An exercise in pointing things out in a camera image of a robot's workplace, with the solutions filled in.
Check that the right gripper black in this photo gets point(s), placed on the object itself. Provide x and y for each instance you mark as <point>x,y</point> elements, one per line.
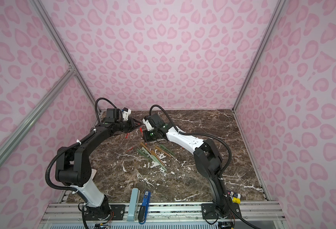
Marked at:
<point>146,130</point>

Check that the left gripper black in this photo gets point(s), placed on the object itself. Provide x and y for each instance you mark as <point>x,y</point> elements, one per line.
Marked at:
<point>130,124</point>

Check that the dark green pen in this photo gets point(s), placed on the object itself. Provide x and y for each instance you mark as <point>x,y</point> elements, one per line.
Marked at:
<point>141,152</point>
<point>165,149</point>

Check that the light green pen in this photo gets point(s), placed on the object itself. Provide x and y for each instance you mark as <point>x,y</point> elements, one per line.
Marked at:
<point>147,152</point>

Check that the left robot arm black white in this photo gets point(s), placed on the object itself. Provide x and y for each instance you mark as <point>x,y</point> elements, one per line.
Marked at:
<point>71,169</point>

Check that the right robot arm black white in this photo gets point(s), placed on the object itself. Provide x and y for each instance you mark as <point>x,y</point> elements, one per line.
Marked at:
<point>208,161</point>

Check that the brown pen right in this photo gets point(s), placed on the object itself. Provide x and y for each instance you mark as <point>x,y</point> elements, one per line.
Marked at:
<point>162,151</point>

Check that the brown pen left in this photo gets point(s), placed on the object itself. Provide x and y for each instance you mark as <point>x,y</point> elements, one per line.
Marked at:
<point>143,145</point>

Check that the light blue eraser block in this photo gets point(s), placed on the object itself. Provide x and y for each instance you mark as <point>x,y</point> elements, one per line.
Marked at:
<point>133,204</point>

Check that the blue black utility tool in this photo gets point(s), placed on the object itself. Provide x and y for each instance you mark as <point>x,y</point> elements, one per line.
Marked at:
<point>143,211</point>

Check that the yellow connector plug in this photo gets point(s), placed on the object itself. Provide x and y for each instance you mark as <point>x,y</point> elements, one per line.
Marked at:
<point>235,197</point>

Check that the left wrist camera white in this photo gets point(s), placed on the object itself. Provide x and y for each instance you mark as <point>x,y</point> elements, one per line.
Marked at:
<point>126,113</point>

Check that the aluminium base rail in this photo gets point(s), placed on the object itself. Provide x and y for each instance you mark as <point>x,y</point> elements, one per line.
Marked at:
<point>166,215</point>

